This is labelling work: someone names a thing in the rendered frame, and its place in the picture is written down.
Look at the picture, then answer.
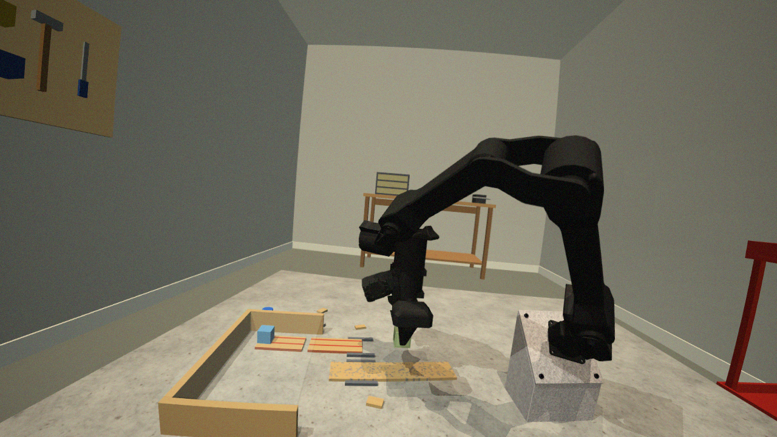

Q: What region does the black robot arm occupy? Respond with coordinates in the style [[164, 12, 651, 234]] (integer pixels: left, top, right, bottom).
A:
[[359, 135, 615, 364]]

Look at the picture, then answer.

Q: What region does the green cube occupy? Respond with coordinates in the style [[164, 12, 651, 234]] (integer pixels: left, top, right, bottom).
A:
[[393, 326, 412, 348]]

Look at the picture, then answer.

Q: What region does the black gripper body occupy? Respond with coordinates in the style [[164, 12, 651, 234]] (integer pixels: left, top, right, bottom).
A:
[[392, 260, 433, 328]]

